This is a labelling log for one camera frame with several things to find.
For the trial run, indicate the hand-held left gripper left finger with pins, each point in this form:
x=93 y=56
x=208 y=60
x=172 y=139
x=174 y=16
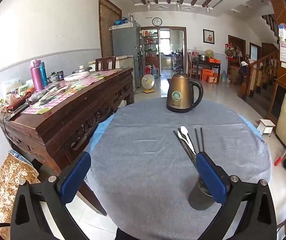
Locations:
x=75 y=177

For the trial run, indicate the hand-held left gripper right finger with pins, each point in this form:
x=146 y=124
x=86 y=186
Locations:
x=211 y=177

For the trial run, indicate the dark grey utensil holder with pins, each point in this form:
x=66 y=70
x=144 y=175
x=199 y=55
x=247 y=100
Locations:
x=198 y=197

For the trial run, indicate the dark wooden chopstick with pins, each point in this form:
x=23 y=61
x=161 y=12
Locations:
x=202 y=140
x=196 y=140
x=186 y=147
x=181 y=145

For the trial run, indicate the white plastic spoon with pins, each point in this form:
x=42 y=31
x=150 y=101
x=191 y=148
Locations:
x=183 y=130
x=180 y=135

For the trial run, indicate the blue table cover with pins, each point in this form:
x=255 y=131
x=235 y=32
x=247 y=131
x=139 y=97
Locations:
x=100 y=132

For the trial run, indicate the carved wooden sideboard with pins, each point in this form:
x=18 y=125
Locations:
x=57 y=122

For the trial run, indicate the gold patterned cloth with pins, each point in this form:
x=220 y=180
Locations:
x=7 y=182

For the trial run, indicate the grey tablecloth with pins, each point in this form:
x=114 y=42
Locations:
x=145 y=155

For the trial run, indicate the small white stool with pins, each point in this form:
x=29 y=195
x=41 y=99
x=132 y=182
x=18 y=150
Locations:
x=266 y=123

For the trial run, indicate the pink checkered table mat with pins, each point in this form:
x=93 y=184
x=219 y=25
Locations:
x=50 y=102

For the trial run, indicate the brass electric kettle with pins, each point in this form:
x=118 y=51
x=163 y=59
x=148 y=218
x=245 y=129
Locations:
x=180 y=95

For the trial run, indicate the blue water jug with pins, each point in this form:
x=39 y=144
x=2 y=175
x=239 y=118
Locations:
x=223 y=77
x=155 y=72

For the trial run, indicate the small steel pot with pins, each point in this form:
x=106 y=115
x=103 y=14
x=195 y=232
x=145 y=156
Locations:
x=52 y=77

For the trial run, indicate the orange carton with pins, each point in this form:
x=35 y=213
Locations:
x=206 y=74

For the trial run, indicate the pink insulated bottle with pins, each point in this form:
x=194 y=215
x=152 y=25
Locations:
x=37 y=77

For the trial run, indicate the teal insulated bottle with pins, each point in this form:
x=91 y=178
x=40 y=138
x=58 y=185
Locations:
x=43 y=75

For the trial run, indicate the steel pot with lid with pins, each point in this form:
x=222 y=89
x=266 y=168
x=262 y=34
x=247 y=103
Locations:
x=81 y=69

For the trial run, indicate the dark wooden side table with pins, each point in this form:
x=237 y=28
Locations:
x=208 y=64

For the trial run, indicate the round electric heater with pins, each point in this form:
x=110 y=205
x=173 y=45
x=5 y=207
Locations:
x=148 y=82

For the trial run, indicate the flat orange box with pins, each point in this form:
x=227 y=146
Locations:
x=213 y=60

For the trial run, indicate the metal bowl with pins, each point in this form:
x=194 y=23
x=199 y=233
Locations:
x=202 y=57

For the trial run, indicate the dark wooden chair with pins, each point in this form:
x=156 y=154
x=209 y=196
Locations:
x=105 y=58

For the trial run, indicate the white chest freezer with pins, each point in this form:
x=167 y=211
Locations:
x=125 y=61

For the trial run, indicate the wooden stair railing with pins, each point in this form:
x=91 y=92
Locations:
x=265 y=57

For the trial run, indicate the grey refrigerator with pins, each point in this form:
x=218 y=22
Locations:
x=124 y=42

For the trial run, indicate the glass kitchen shelf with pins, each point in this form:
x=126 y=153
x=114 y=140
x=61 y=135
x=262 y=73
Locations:
x=150 y=42

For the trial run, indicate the wooden door with bamboo blind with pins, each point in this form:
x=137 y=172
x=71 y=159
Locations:
x=109 y=30

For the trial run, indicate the glass pendant lamp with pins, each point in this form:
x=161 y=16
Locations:
x=207 y=7
x=178 y=6
x=148 y=6

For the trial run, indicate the framed wall picture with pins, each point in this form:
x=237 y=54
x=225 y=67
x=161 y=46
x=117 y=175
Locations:
x=208 y=36

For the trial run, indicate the round wall clock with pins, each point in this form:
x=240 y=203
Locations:
x=157 y=21

